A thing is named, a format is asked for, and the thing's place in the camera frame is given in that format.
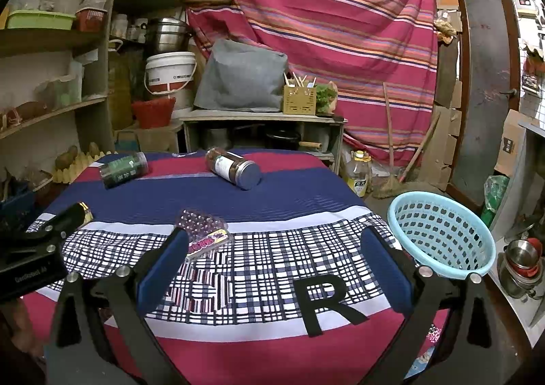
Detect clear plastic container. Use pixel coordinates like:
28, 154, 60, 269
36, 62, 83, 111

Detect stacked steel bowls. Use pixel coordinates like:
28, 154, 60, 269
498, 238, 543, 298

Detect glass jar metal lid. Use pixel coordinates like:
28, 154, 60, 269
205, 147, 262, 191

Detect clear blister candy tray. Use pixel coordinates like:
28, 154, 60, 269
175, 208, 233, 260

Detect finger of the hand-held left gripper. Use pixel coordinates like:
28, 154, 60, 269
43, 204, 85, 237
17, 232, 64, 258

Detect green plastic bag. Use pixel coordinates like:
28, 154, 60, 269
481, 174, 511, 228

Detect yellow egg carton tray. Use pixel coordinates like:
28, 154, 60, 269
52, 151, 115, 185

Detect white plastic bucket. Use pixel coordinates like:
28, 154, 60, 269
144, 52, 197, 113

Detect black letter marker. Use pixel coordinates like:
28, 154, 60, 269
294, 274, 369, 337

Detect yellow chopstick holder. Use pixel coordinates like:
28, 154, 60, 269
282, 72, 318, 115

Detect oil bottle yellow cap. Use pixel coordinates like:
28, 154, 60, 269
343, 150, 371, 197

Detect green plastic tray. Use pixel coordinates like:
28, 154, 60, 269
5, 11, 77, 30

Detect black pan wooden handle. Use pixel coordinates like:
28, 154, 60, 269
266, 130, 320, 151

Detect grey cloth cover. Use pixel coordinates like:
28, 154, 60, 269
193, 39, 289, 111

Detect red striped curtain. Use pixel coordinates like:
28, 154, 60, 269
183, 0, 439, 169

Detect clear jar green label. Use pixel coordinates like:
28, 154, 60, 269
99, 152, 150, 190

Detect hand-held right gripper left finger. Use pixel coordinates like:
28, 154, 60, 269
45, 227, 190, 385

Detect printed cardboard box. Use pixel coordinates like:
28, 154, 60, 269
494, 108, 531, 177

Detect small red basket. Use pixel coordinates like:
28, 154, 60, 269
77, 7, 108, 32

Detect bag of leafy greens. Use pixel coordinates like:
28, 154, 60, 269
316, 83, 339, 115

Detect steel pot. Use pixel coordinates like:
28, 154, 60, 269
202, 127, 233, 151

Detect blue plastic crate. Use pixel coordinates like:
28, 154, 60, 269
0, 189, 37, 232

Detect sweet potato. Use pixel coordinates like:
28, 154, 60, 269
15, 101, 47, 121

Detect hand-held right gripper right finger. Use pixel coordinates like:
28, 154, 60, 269
360, 225, 512, 385

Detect straw broom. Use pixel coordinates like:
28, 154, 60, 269
372, 83, 441, 198

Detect light blue plastic basket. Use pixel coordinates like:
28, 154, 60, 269
387, 191, 497, 279

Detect wooden framed door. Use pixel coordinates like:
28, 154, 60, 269
451, 0, 522, 207

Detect wooden shelf unit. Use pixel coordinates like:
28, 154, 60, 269
0, 0, 188, 181

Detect low wooden cabinet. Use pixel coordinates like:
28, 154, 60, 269
179, 108, 347, 175

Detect red plastic basket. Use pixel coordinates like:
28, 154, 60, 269
131, 97, 176, 129

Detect stacked steel pots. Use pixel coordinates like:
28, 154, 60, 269
145, 18, 192, 54

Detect large potato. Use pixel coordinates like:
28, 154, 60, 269
55, 146, 79, 171

